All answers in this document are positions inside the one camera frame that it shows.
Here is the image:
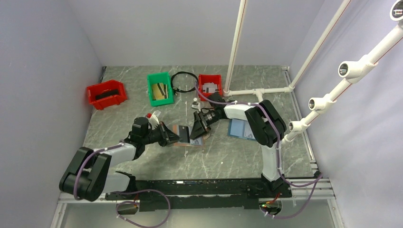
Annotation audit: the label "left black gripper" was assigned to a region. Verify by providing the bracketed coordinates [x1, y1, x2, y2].
[142, 121, 182, 147]

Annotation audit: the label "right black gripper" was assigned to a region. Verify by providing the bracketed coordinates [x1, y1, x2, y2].
[190, 109, 219, 141]

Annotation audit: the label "brown card holder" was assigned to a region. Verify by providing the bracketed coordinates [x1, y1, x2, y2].
[173, 124, 205, 147]

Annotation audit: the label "black credit card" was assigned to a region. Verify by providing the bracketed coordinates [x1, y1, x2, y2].
[177, 125, 190, 143]

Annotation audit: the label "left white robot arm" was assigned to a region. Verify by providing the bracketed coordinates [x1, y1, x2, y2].
[58, 117, 180, 202]

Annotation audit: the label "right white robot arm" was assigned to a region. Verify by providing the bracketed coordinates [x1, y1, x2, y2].
[190, 92, 290, 197]

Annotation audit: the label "blue card holder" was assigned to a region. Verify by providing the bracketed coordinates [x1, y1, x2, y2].
[228, 119, 256, 141]

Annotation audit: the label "white cards in red bin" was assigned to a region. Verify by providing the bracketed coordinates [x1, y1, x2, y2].
[202, 83, 219, 94]

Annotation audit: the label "gold card in green bin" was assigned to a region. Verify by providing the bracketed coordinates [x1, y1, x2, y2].
[152, 83, 168, 100]

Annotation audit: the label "green bin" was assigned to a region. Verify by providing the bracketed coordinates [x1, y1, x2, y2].
[147, 72, 174, 107]

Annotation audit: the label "black base bar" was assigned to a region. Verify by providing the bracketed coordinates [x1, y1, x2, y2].
[105, 177, 292, 212]

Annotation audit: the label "left red bin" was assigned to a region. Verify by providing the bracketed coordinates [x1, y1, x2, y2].
[86, 80, 127, 110]

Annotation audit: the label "black cable loop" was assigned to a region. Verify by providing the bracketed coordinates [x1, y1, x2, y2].
[171, 71, 199, 94]

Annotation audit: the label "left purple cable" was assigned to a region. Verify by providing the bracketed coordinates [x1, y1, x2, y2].
[72, 143, 172, 228]

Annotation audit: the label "purple cable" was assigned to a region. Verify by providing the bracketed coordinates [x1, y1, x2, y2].
[72, 143, 172, 228]
[193, 80, 323, 220]

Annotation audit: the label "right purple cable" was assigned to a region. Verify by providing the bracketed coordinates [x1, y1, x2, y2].
[193, 80, 323, 220]

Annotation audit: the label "aluminium rail frame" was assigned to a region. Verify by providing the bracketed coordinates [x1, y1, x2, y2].
[50, 180, 345, 228]

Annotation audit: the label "white pvc pipe frame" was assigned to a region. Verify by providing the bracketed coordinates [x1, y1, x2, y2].
[224, 0, 403, 143]

